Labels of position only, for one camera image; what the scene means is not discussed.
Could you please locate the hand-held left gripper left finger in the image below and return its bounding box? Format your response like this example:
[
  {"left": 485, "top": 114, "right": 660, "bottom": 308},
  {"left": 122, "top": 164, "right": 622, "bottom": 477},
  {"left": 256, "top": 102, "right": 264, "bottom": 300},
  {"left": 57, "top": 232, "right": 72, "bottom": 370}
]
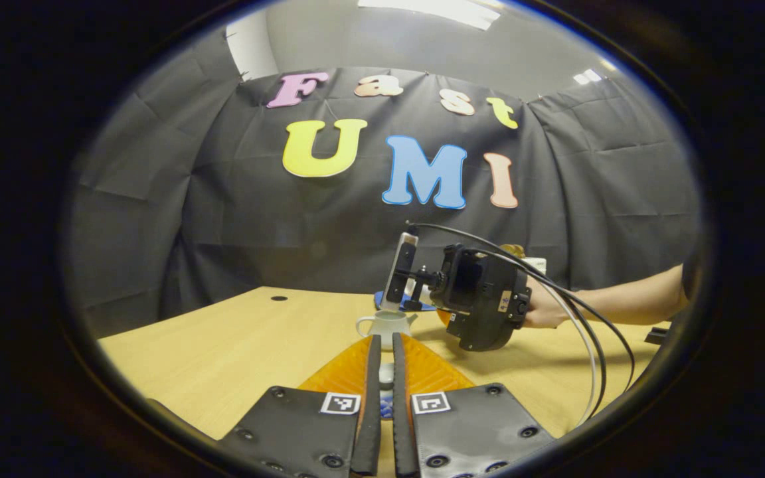
[{"left": 216, "top": 334, "right": 383, "bottom": 478}]

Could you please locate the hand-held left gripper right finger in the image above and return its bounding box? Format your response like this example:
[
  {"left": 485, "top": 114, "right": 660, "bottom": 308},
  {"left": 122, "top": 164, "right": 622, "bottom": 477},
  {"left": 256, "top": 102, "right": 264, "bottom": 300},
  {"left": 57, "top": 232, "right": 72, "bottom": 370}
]
[{"left": 392, "top": 333, "right": 559, "bottom": 478}]

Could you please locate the white ceramic teacup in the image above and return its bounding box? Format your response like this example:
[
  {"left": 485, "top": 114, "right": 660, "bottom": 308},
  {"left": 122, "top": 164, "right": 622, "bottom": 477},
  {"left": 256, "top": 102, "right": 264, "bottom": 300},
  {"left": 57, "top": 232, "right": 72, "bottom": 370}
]
[{"left": 355, "top": 310, "right": 418, "bottom": 351}]

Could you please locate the blue towel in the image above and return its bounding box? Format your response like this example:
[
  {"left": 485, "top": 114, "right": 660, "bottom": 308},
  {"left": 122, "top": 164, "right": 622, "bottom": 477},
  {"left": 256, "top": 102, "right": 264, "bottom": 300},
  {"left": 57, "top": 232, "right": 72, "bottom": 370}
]
[{"left": 374, "top": 291, "right": 438, "bottom": 313}]

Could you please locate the black backdrop cloth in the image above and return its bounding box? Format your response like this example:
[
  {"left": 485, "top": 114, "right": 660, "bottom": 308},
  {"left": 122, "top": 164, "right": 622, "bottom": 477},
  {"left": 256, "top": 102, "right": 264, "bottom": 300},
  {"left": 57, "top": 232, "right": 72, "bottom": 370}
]
[{"left": 67, "top": 30, "right": 702, "bottom": 339}]

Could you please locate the person's dark shirt sleeve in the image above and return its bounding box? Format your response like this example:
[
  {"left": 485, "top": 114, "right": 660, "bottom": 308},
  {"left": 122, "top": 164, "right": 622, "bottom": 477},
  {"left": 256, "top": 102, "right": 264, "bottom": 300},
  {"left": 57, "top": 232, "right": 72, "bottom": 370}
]
[{"left": 680, "top": 258, "right": 706, "bottom": 303}]

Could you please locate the long ceiling light panel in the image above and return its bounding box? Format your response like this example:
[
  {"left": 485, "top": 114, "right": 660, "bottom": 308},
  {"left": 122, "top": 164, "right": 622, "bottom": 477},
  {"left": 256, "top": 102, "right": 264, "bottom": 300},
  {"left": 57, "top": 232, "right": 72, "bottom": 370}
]
[{"left": 356, "top": 0, "right": 501, "bottom": 31}]

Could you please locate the white cable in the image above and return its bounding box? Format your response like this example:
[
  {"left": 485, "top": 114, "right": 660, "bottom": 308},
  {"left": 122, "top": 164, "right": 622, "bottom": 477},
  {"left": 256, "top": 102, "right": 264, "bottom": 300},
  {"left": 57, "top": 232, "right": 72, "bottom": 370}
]
[{"left": 485, "top": 251, "right": 599, "bottom": 427}]

